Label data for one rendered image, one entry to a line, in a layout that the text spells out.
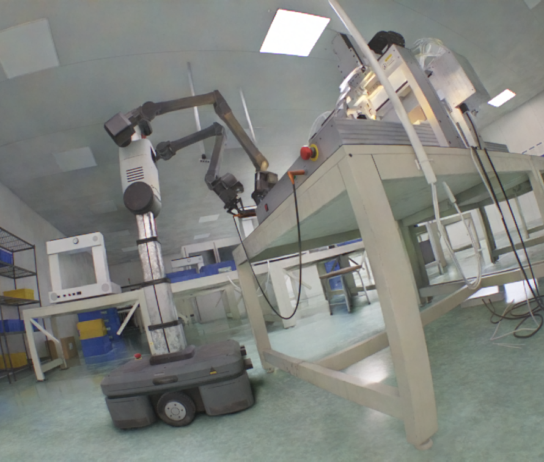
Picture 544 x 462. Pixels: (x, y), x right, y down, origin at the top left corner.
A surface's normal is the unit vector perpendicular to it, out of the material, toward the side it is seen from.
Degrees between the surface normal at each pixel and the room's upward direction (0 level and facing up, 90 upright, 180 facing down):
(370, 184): 90
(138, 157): 90
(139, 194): 90
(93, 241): 90
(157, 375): 45
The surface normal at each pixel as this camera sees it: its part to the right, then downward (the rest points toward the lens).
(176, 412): 0.14, -0.22
